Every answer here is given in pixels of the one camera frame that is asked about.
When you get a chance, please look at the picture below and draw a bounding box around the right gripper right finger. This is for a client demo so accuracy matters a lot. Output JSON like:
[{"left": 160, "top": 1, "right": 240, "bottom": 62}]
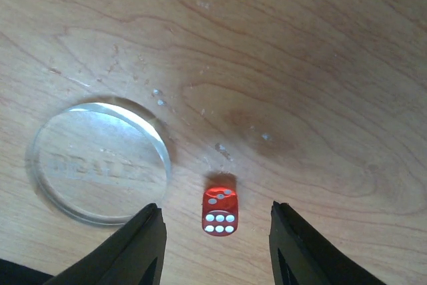
[{"left": 269, "top": 202, "right": 384, "bottom": 285}]

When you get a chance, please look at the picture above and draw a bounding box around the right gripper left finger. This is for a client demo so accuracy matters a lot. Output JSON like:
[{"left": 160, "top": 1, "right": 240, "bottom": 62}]
[{"left": 46, "top": 204, "right": 167, "bottom": 284}]

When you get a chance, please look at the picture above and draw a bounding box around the red die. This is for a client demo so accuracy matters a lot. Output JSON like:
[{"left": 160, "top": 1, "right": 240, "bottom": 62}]
[{"left": 201, "top": 186, "right": 239, "bottom": 237}]

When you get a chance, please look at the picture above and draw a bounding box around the clear round dealer button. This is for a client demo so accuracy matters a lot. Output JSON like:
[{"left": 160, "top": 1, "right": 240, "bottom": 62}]
[{"left": 25, "top": 101, "right": 172, "bottom": 226}]

